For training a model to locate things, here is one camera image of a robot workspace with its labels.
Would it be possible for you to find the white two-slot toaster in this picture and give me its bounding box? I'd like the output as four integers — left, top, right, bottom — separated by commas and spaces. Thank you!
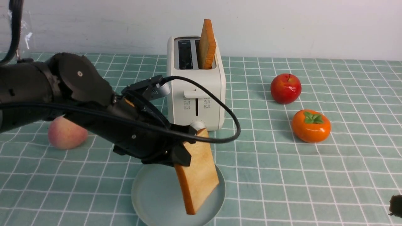
166, 36, 226, 131

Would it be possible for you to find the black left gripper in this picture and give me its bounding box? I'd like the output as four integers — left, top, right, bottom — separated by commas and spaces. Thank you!
64, 94, 197, 166

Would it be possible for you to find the green checkered tablecloth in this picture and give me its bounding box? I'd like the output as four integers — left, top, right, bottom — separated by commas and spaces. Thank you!
0, 56, 402, 226

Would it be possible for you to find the light green round plate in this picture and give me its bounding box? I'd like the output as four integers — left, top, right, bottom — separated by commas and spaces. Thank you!
131, 164, 226, 226

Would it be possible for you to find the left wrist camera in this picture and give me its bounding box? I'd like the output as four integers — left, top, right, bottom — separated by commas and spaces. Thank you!
122, 75, 171, 100

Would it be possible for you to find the pink peach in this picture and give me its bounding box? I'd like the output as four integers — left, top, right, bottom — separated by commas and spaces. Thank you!
48, 117, 88, 150

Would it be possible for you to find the orange persimmon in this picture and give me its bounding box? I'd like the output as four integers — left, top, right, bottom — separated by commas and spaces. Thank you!
291, 109, 332, 143

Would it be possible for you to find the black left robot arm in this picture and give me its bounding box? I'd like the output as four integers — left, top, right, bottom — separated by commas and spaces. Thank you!
0, 53, 197, 166

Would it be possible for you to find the red apple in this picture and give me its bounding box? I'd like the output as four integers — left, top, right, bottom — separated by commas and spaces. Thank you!
270, 73, 302, 105

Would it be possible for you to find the toast slice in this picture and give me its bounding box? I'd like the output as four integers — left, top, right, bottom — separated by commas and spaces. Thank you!
174, 141, 219, 215
197, 19, 217, 70

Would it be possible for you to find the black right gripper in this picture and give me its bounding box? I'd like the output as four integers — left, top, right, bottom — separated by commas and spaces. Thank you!
388, 194, 402, 218

